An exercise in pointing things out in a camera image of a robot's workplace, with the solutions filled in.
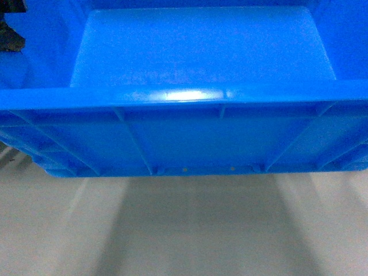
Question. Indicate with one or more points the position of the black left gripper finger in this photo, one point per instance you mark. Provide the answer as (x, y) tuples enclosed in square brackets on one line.
[(11, 41)]

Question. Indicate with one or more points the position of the large blue plastic crate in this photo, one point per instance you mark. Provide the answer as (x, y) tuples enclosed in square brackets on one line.
[(161, 88)]

